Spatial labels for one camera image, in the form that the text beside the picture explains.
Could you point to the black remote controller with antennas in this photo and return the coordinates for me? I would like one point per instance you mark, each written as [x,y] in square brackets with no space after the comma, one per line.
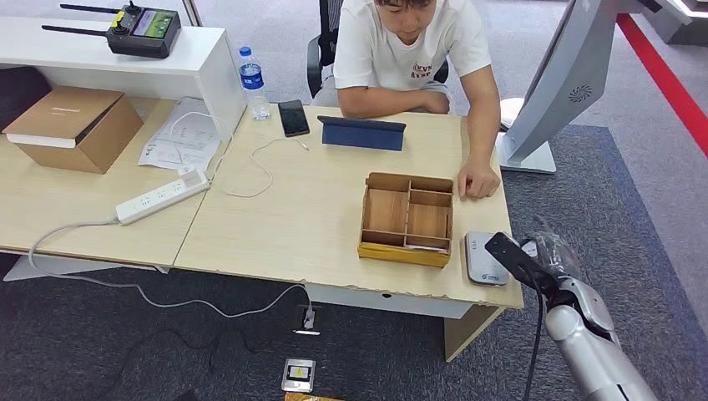
[144,33]

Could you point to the clear plastic wrist wrap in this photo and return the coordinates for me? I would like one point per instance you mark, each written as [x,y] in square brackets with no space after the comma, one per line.
[556,254]

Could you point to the black office chair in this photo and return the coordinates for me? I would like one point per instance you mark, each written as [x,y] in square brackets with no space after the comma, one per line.
[323,50]

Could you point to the black smartphone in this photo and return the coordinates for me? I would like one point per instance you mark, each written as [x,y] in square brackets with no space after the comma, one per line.
[293,119]

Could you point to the blue tablet case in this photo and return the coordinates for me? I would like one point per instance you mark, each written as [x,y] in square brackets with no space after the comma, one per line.
[359,138]

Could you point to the person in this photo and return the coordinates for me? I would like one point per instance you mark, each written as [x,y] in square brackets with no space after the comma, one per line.
[398,50]

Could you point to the clear water bottle blue label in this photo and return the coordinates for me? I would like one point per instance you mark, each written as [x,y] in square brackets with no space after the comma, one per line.
[253,83]

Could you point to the silver floor box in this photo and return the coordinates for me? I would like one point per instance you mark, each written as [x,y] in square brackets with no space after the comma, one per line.
[298,376]

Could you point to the white desk foot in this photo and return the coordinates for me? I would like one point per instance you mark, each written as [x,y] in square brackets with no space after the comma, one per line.
[83,268]

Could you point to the white desk shelf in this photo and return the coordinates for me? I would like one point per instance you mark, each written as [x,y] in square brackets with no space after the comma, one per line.
[83,58]

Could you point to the white power strip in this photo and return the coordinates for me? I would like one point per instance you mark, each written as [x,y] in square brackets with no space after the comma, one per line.
[160,196]

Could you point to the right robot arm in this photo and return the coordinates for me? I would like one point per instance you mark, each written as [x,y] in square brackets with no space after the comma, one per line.
[597,360]

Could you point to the white desk crossbeam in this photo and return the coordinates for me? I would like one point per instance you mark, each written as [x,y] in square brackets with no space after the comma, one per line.
[387,301]

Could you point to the brown cardboard box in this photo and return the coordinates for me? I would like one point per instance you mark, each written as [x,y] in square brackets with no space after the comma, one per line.
[83,138]

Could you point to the white kiosk display stand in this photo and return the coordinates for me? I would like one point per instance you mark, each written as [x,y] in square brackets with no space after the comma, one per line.
[564,72]

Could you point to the person's right hand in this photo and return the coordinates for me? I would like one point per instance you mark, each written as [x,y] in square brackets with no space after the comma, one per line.
[437,102]

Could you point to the white card reader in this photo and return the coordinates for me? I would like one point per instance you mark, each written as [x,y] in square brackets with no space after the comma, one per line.
[481,260]

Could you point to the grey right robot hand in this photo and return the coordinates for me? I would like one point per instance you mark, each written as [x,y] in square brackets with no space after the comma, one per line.
[520,265]

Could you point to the wooden organiser box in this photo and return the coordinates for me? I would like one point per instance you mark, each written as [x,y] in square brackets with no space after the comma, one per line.
[387,213]

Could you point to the floor socket with plug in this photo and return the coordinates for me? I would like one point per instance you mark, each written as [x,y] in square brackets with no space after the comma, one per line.
[307,321]

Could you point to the person's left hand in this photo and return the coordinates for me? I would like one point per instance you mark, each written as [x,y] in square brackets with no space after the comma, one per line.
[478,180]

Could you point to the grey platform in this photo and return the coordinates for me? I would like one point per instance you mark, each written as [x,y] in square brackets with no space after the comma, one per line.
[686,27]

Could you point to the printed paper sheets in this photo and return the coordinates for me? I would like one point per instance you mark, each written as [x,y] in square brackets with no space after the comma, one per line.
[182,141]

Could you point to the person's left forearm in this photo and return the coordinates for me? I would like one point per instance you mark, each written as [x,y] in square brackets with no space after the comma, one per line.
[487,133]

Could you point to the person's right forearm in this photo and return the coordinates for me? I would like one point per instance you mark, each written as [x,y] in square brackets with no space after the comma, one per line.
[381,102]

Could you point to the wooden desk leg panel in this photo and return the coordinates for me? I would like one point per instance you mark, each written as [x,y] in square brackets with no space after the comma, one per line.
[470,332]

